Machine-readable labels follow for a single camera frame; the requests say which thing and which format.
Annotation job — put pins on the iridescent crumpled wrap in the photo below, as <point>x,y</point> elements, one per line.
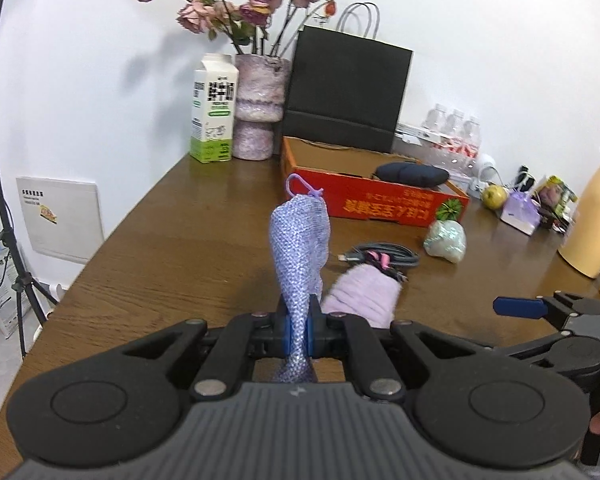
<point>445,242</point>

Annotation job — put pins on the colourful snack packet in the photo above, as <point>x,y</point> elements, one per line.
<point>555,195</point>

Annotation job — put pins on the purple knit pouch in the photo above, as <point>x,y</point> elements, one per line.
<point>300,240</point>

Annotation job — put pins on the navy zip case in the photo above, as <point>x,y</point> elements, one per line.
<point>410,175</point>

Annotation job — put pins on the black paper bag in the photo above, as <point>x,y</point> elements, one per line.
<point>345,85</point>

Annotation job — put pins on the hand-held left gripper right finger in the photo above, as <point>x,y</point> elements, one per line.
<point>311,337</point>

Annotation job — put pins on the clear water bottle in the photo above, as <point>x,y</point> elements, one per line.
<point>454,122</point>
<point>471,132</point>
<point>434,117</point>

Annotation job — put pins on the pink speckled vase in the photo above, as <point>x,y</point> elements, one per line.
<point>257,105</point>

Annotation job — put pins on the white flat box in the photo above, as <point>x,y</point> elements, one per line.
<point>415,132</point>

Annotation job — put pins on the cream thermos jug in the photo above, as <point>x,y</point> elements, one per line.
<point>590,225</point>

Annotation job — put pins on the purple tissue pack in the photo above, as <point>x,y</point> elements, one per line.
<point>520,215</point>

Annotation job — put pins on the small white fan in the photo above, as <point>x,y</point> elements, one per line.
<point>485,165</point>

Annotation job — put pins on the lilac fuzzy cloth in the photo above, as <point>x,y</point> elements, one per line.
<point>362,292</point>

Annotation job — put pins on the white wall panel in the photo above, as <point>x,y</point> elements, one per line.
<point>60,220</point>

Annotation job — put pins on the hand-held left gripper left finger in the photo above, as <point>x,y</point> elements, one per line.
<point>287,337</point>

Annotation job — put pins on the white printed sack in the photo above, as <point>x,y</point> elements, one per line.
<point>0,285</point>

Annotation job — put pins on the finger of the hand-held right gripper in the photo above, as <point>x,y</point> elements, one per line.
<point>520,308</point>
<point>580,352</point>

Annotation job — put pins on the white and green milk carton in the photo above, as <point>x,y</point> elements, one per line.
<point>212,110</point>

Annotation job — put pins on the red cardboard box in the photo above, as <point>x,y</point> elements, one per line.
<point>370,205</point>

